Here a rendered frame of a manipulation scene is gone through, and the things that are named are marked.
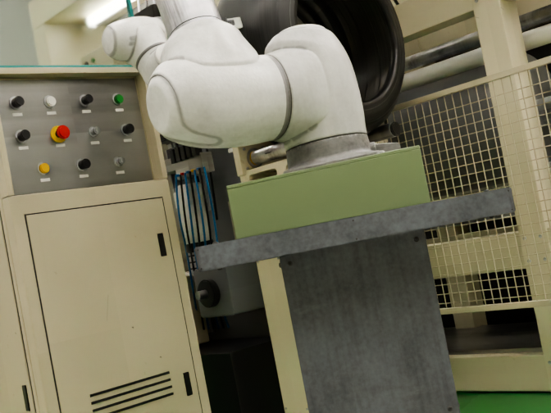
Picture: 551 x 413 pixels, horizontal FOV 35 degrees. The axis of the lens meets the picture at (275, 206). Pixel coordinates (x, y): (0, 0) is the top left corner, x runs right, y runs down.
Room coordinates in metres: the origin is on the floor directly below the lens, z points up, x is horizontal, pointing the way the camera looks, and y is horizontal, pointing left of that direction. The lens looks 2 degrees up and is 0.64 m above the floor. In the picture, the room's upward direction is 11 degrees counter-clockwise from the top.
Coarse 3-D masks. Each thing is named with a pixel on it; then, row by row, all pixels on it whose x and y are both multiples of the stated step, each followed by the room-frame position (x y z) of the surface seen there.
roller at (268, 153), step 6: (276, 144) 2.57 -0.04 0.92; (282, 144) 2.54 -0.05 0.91; (258, 150) 2.63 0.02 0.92; (264, 150) 2.60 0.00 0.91; (270, 150) 2.58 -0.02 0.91; (276, 150) 2.56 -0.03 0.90; (282, 150) 2.54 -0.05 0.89; (252, 156) 2.64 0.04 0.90; (258, 156) 2.62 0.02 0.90; (264, 156) 2.60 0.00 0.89; (270, 156) 2.59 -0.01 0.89; (276, 156) 2.57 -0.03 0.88; (282, 156) 2.56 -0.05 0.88; (252, 162) 2.65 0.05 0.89; (258, 162) 2.64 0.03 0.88; (264, 162) 2.64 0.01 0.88
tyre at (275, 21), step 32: (224, 0) 2.50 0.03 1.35; (256, 0) 2.37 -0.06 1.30; (288, 0) 2.36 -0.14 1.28; (320, 0) 2.82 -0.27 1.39; (352, 0) 2.77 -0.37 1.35; (384, 0) 2.63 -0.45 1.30; (256, 32) 2.35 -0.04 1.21; (352, 32) 2.84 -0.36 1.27; (384, 32) 2.76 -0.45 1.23; (352, 64) 2.87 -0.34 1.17; (384, 64) 2.77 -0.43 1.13; (384, 96) 2.57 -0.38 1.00
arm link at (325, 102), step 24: (288, 48) 1.52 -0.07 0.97; (312, 48) 1.52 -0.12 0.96; (336, 48) 1.54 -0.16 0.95; (288, 72) 1.48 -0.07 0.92; (312, 72) 1.50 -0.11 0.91; (336, 72) 1.52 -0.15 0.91; (312, 96) 1.50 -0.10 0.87; (336, 96) 1.52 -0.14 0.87; (360, 96) 1.57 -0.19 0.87; (312, 120) 1.51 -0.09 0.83; (336, 120) 1.52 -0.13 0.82; (360, 120) 1.55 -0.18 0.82; (288, 144) 1.56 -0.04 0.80
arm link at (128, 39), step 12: (120, 24) 2.09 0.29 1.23; (132, 24) 2.10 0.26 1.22; (144, 24) 2.12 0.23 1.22; (156, 24) 2.14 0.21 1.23; (108, 36) 2.09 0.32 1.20; (120, 36) 2.08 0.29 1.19; (132, 36) 2.09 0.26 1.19; (144, 36) 2.10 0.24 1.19; (156, 36) 2.11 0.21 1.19; (108, 48) 2.10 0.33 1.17; (120, 48) 2.08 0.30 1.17; (132, 48) 2.10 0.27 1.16; (144, 48) 2.09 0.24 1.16; (120, 60) 2.12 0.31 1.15; (132, 60) 2.12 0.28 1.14
